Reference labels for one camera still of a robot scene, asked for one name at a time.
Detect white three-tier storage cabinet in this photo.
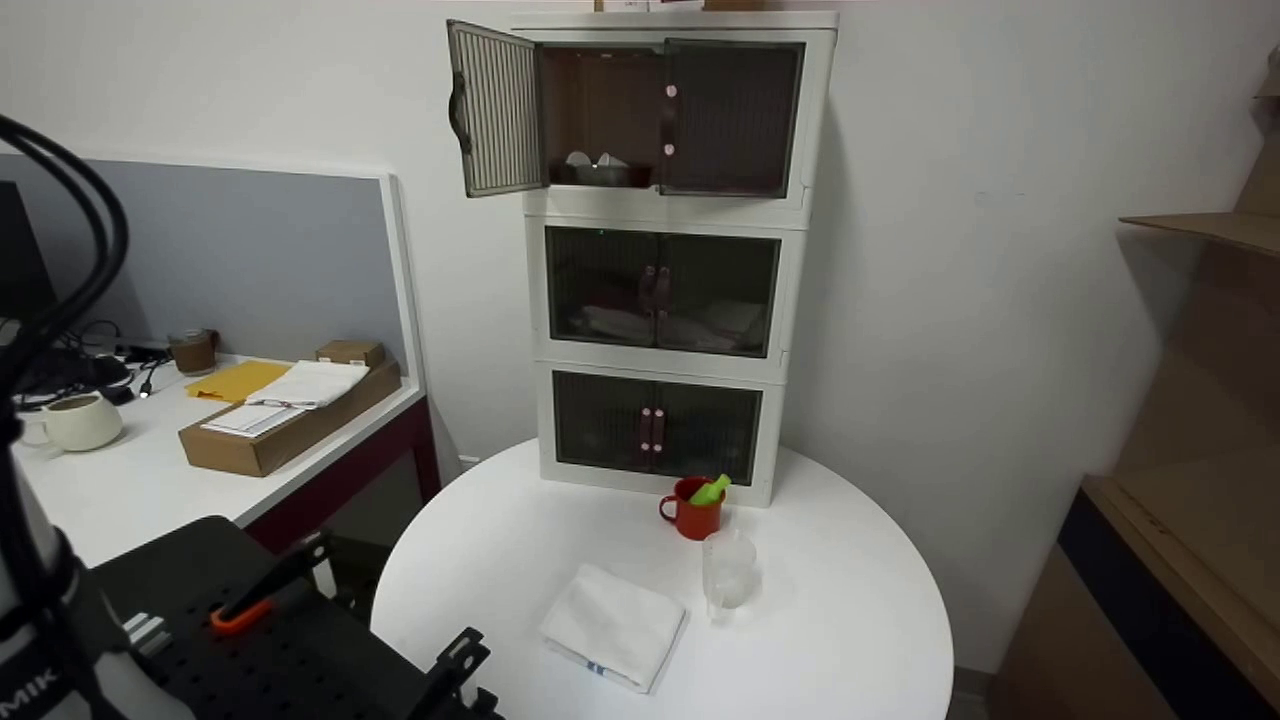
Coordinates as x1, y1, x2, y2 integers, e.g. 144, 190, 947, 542
518, 6, 840, 513

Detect smoked translucent cabinet door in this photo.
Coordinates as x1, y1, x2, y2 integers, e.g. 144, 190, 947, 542
646, 370, 764, 488
648, 228, 785, 359
444, 14, 547, 202
543, 221, 660, 350
660, 41, 810, 202
547, 365, 656, 478

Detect cardboard box with black band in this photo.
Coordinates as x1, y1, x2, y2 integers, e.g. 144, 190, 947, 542
987, 471, 1280, 720

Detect small green plastic item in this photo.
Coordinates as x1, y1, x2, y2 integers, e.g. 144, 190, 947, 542
686, 467, 736, 513

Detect black clamp with orange handle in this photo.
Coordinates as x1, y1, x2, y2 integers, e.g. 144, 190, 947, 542
208, 526, 346, 643
407, 624, 509, 720

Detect grey divider panel white frame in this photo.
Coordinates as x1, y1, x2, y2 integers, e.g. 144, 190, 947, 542
0, 128, 434, 400

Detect black desk cables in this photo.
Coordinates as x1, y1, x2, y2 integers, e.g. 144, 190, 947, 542
74, 320, 180, 409

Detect open flat cardboard box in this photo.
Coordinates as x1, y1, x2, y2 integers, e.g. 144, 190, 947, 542
175, 349, 406, 478

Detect black and red clamp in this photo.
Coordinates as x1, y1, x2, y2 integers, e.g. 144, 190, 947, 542
89, 513, 512, 720

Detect small brown object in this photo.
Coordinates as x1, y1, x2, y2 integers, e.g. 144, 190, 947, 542
167, 323, 226, 377

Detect thick black cable bundle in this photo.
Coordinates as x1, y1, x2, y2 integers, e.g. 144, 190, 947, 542
0, 112, 136, 391

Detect yellow envelope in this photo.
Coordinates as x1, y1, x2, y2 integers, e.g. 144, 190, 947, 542
186, 354, 298, 409

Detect white desk with maroon side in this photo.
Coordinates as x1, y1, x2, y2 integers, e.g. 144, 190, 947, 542
0, 354, 449, 575

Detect white folded cloth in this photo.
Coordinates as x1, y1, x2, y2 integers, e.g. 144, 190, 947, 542
541, 565, 691, 696

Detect white crumpled item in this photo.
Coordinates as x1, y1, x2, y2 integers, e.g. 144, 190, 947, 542
556, 144, 635, 188

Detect white paper sheets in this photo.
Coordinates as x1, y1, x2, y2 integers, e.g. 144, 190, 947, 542
195, 354, 378, 438

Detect clear plastic cup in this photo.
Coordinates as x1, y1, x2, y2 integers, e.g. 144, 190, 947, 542
699, 515, 768, 619

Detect large cardboard box with flap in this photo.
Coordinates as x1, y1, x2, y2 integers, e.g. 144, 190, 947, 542
1103, 53, 1280, 565

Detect red mug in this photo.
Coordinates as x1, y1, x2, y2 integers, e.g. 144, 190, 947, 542
656, 471, 730, 542

